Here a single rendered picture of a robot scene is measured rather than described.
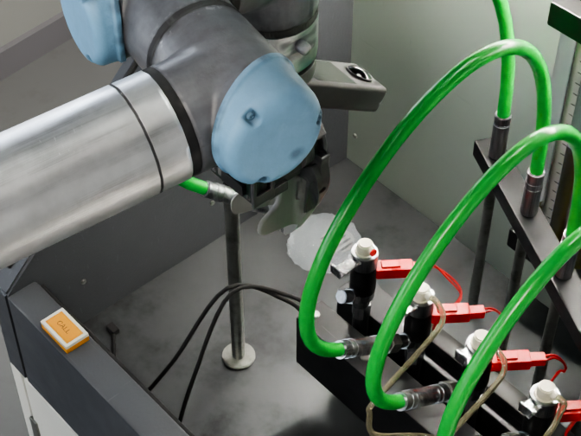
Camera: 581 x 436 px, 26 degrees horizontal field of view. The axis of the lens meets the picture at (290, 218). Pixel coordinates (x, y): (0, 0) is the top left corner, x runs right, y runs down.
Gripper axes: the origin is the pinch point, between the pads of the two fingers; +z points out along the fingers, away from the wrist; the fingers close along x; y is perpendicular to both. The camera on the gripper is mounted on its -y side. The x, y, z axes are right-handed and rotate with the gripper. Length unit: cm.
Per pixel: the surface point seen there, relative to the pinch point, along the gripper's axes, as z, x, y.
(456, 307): 14.8, 9.8, -13.5
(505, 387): 22.2, 16.7, -14.5
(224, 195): 7.8, -12.5, -2.1
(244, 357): 38.2, -13.7, -4.8
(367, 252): 12.0, 0.2, -10.3
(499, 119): 5.9, -0.3, -29.8
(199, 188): 6.2, -13.6, 0.1
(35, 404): 47, -31, 15
